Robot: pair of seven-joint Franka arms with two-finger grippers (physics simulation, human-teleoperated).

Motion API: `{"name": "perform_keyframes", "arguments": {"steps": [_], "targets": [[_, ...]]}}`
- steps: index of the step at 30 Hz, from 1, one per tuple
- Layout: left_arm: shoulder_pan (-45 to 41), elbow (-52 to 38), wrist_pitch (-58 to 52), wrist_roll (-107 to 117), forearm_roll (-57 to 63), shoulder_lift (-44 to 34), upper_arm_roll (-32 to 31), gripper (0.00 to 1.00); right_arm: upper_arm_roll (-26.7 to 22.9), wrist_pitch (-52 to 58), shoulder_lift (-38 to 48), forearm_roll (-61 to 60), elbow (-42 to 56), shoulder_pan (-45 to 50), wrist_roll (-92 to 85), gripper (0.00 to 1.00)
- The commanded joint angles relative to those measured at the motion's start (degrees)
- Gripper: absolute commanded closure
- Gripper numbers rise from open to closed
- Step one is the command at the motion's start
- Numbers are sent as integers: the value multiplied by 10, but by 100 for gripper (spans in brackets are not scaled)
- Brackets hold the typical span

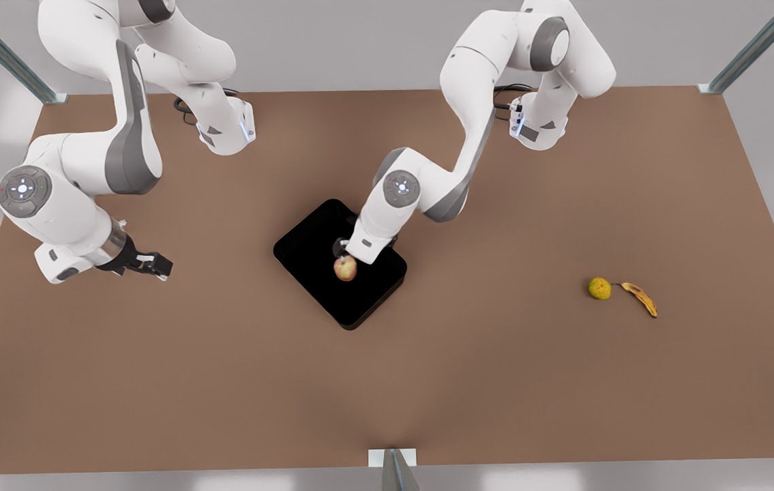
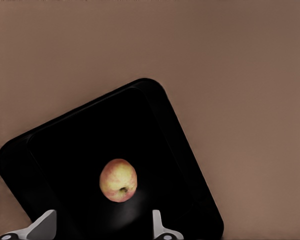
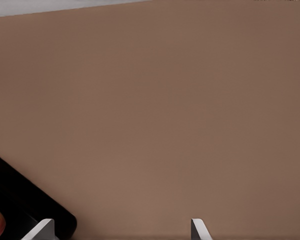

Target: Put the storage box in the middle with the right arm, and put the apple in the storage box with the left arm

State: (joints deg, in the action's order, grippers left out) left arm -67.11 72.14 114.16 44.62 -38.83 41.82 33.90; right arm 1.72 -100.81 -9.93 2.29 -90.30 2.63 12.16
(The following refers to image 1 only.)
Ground black storage box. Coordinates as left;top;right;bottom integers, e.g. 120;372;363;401
273;198;408;331

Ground yellow banana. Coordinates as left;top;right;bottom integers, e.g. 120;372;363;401
617;282;659;318

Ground black cable loop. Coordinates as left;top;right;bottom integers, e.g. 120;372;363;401
493;83;535;113
174;87;241;127

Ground silver frame post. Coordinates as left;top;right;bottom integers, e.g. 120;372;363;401
368;448;421;491
697;0;774;95
0;0;69;106

